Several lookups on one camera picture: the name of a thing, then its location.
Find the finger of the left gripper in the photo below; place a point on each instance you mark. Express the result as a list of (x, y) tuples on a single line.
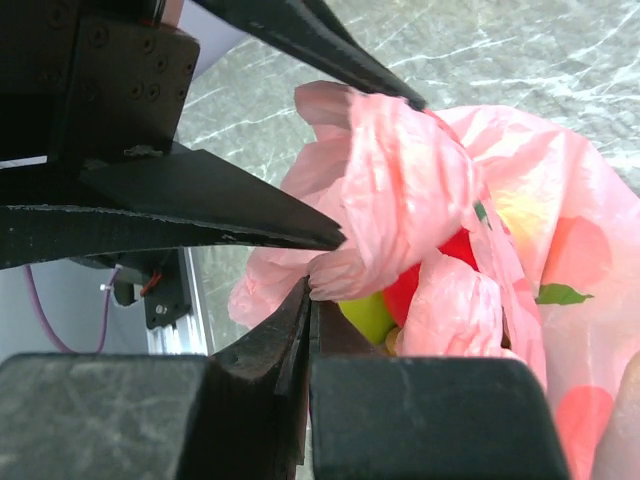
[(310, 32), (193, 198)]

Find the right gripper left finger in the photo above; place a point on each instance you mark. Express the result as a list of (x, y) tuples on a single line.
[(260, 388)]

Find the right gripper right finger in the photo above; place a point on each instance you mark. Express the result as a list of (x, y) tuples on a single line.
[(331, 333)]

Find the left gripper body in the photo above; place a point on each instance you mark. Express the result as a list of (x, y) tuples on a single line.
[(91, 79)]

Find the light green fake apple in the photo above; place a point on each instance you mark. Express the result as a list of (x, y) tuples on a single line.
[(370, 316)]

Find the red fake apple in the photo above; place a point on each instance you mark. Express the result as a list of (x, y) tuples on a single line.
[(399, 296)]

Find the pink plastic bag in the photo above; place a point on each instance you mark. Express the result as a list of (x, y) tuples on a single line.
[(489, 232)]

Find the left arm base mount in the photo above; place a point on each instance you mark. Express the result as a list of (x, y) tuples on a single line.
[(157, 278)]

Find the aluminium rail frame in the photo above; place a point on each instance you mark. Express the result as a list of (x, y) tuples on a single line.
[(193, 333)]

